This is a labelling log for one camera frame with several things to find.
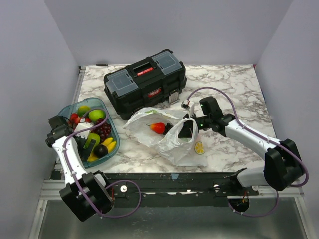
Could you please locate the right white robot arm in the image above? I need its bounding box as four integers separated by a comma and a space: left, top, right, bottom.
179, 97, 305, 195

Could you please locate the white plastic bag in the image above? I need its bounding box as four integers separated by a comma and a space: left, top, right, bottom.
124, 107, 208, 167

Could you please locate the aluminium frame profile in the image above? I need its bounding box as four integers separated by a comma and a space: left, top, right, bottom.
39, 66, 87, 200

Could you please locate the green fake pear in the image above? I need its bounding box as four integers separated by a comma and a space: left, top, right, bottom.
83, 133, 100, 149

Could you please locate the purple cable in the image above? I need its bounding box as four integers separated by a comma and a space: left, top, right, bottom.
188, 86, 309, 217
63, 108, 142, 220

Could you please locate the yellow green fake apple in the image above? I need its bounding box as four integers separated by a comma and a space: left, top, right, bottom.
77, 105, 90, 117

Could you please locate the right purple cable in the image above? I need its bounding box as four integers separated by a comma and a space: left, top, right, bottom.
188, 86, 309, 217

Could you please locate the fake red grape bunch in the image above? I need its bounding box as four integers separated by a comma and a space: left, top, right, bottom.
92, 122, 111, 142

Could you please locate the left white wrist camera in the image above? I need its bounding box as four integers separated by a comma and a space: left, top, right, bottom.
74, 122, 93, 139

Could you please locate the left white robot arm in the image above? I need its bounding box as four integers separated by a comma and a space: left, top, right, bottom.
45, 115, 113, 222

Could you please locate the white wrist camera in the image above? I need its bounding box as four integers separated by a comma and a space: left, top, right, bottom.
181, 99, 195, 118
74, 122, 93, 139

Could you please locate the red fake peach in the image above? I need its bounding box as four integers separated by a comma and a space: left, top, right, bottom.
147, 122, 166, 134

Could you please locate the fake blackberry cluster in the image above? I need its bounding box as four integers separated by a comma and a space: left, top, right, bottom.
164, 123, 173, 135

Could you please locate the dark fake plum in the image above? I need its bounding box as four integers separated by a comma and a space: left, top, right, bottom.
93, 144, 108, 158

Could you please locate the black plastic toolbox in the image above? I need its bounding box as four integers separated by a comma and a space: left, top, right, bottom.
104, 49, 187, 120

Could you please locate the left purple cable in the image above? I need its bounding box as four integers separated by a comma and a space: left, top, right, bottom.
63, 108, 142, 220

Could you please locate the teal plastic fruit bowl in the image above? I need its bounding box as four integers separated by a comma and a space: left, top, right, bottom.
56, 97, 121, 169

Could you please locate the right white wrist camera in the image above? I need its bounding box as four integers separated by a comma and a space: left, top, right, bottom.
181, 99, 195, 118

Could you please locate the yellow fake banana bunch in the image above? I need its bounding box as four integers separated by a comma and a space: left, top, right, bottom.
87, 137, 117, 163

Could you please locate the black metal base rail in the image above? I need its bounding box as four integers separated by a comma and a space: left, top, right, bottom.
105, 172, 259, 208

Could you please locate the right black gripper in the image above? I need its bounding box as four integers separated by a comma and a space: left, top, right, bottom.
178, 112, 212, 138

